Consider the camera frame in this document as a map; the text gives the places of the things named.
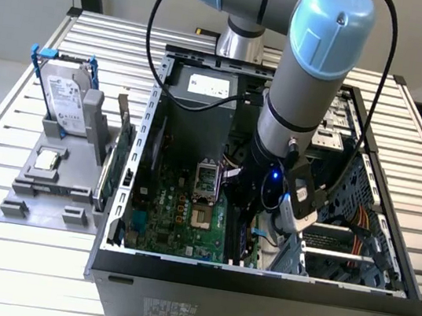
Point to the grey power supply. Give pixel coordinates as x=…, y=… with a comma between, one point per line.
x=195, y=132

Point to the metal drive cage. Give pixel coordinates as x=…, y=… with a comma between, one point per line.
x=329, y=138

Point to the black case fan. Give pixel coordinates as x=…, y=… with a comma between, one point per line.
x=150, y=157

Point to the metal disk bay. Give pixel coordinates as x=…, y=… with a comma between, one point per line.
x=333, y=244

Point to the grey parts rack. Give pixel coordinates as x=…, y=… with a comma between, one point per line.
x=73, y=173

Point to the green graphics card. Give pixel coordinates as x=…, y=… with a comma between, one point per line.
x=116, y=167

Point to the green motherboard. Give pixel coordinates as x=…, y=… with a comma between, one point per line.
x=199, y=239

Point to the silver CPU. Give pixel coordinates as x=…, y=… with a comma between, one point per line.
x=47, y=160

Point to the small yellow black plug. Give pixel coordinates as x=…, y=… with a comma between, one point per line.
x=204, y=32

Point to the CPU socket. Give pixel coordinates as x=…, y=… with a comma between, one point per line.
x=202, y=216

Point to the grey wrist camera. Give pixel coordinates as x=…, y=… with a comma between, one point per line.
x=298, y=214

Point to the black PC case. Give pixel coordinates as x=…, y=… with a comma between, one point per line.
x=212, y=309

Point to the hard disk in blue carrier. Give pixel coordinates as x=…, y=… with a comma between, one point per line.
x=62, y=100

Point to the blue RAM stick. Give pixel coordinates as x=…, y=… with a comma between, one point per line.
x=243, y=242

